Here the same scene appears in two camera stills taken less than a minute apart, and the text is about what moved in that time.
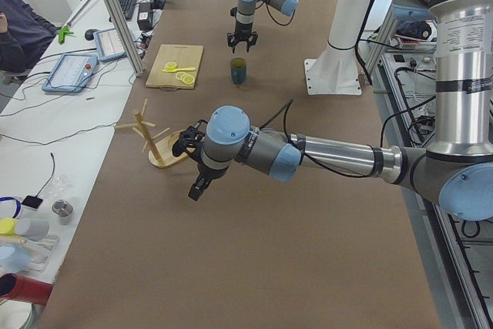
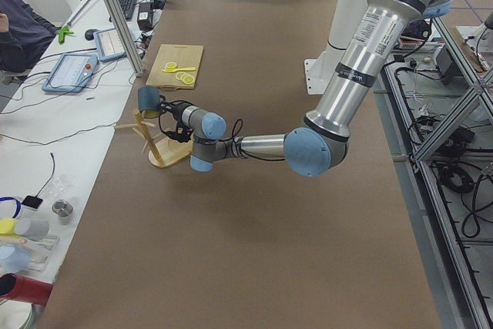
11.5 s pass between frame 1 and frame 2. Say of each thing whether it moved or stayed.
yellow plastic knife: stayed
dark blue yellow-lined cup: moved
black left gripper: moved
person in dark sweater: stayed
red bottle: stayed
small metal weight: stayed
